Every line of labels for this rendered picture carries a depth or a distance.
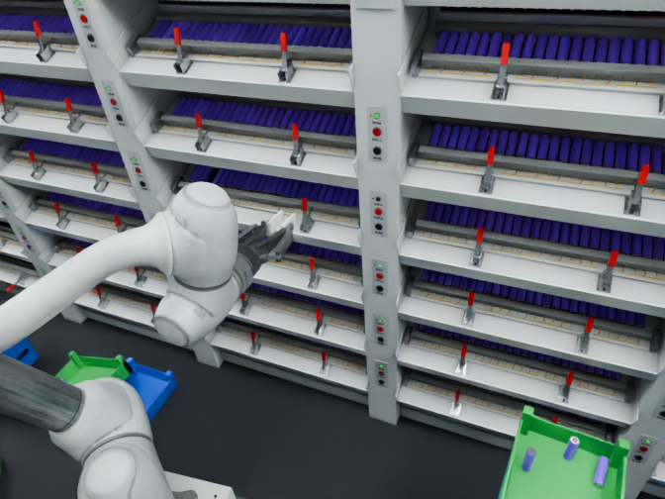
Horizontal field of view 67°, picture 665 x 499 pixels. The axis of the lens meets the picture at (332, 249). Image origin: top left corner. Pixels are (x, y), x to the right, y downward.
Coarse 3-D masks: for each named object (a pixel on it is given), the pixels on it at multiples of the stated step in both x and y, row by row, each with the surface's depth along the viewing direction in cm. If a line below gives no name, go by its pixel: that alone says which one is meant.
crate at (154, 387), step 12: (132, 360) 186; (132, 372) 190; (144, 372) 189; (156, 372) 185; (168, 372) 180; (132, 384) 186; (144, 384) 186; (156, 384) 186; (168, 384) 179; (144, 396) 182; (156, 396) 181; (168, 396) 181; (156, 408) 176
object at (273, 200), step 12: (228, 192) 139; (240, 192) 138; (252, 192) 137; (276, 204) 135; (288, 204) 133; (300, 204) 131; (312, 204) 131; (324, 204) 130; (336, 216) 128; (348, 216) 128
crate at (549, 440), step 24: (528, 408) 105; (528, 432) 109; (552, 432) 106; (576, 432) 103; (552, 456) 104; (576, 456) 104; (624, 456) 98; (528, 480) 101; (552, 480) 100; (576, 480) 100; (624, 480) 94
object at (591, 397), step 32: (416, 352) 145; (448, 352) 143; (480, 352) 139; (512, 352) 139; (480, 384) 138; (512, 384) 135; (544, 384) 133; (576, 384) 131; (608, 384) 128; (640, 384) 124; (608, 416) 126
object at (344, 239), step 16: (176, 176) 146; (160, 192) 141; (176, 192) 145; (240, 208) 138; (272, 208) 136; (288, 208) 135; (240, 224) 136; (320, 224) 130; (352, 224) 128; (304, 240) 131; (320, 240) 128; (336, 240) 126; (352, 240) 125
